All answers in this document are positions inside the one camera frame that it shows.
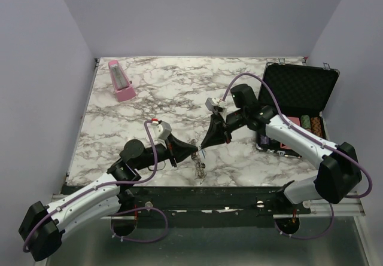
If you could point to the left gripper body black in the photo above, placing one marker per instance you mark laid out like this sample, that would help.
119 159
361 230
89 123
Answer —
164 153

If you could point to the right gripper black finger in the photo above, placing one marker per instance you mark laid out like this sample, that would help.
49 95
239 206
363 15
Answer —
214 139
215 126

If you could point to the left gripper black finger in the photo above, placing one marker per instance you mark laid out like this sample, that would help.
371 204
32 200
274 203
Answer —
179 156
180 147

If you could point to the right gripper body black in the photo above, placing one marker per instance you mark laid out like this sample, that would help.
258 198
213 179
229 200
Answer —
234 120

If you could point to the metal disc with key rings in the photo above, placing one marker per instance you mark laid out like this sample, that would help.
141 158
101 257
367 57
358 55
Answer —
199 167

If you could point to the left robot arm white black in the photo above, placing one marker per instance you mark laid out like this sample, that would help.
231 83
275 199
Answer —
43 227

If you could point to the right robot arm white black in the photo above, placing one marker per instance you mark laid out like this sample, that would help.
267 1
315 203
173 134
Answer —
336 164

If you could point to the purple poker chip stack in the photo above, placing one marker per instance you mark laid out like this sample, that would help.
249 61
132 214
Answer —
264 140

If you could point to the pink warning card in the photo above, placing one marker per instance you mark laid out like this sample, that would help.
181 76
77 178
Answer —
295 120

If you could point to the green poker chip stack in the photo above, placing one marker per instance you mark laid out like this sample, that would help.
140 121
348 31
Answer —
305 121

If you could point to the black foam-lined case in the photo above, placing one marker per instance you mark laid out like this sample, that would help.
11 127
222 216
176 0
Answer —
301 90

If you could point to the pink metronome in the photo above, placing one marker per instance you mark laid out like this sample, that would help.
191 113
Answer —
123 88

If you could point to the orange poker chip stack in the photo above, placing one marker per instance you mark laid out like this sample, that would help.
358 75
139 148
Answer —
316 126

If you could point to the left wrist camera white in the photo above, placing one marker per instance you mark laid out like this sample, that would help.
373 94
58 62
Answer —
162 130

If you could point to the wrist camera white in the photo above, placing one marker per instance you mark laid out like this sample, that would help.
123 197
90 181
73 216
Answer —
162 130
214 104

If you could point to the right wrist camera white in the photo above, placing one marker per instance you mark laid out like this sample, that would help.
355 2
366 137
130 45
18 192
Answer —
214 104

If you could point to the black mounting base plate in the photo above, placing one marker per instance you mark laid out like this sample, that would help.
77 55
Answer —
202 207

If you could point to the aluminium rail frame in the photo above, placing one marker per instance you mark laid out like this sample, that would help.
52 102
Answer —
328 235

